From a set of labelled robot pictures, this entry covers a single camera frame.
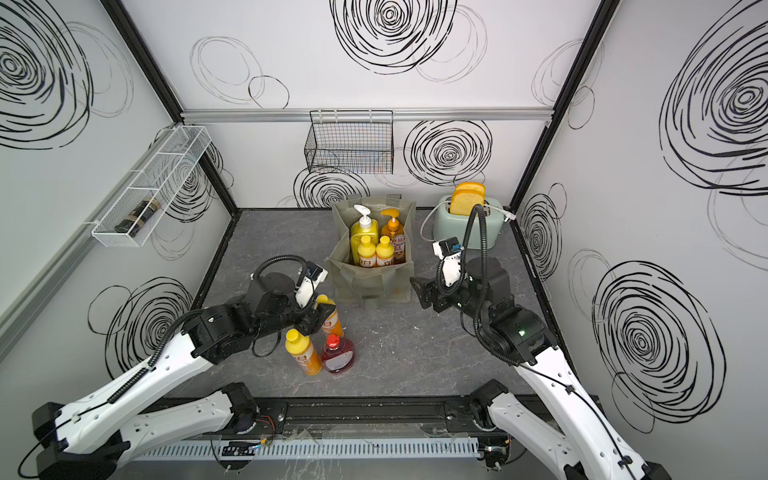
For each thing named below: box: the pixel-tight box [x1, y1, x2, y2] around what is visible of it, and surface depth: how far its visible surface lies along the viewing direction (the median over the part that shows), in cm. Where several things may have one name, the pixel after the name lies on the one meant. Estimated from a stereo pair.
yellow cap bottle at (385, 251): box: [376, 235, 395, 266], surface depth 85 cm
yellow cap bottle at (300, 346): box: [285, 328, 322, 376], surface depth 68 cm
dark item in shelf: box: [115, 197, 161, 237], surface depth 68 cm
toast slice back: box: [454, 182, 486, 194], surface depth 98 cm
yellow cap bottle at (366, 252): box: [357, 235, 376, 268], surface depth 86 cm
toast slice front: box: [450, 188, 486, 216], surface depth 98 cm
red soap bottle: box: [321, 333, 356, 373], surface depth 73 cm
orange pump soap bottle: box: [380, 208, 406, 264], surface depth 89 cm
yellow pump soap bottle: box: [350, 204, 379, 265], surface depth 88 cm
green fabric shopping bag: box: [325, 194, 416, 310], surface depth 84 cm
